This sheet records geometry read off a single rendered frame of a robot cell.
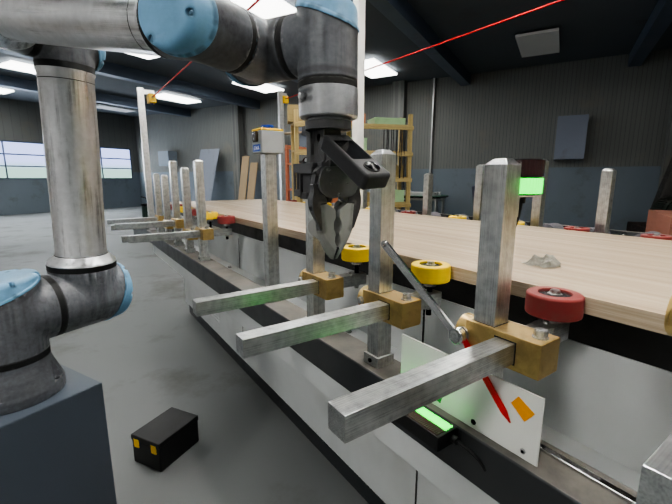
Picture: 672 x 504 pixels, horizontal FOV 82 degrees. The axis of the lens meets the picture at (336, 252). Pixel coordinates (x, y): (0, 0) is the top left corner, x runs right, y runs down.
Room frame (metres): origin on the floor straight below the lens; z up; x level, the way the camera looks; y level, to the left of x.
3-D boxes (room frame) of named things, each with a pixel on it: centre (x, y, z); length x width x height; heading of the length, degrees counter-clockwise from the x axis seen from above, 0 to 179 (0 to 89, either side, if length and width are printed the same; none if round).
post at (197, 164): (1.78, 0.62, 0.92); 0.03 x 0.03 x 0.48; 35
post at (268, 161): (1.18, 0.20, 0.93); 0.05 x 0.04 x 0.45; 35
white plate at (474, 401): (0.56, -0.19, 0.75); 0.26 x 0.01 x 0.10; 35
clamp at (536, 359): (0.53, -0.25, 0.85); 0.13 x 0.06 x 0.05; 35
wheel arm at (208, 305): (0.87, 0.11, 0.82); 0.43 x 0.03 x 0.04; 125
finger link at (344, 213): (0.63, 0.00, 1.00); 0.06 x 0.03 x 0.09; 35
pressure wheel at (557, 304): (0.57, -0.34, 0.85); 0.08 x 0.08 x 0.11
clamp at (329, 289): (0.94, 0.04, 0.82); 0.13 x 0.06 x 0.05; 35
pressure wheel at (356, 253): (0.99, -0.05, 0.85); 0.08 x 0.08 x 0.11
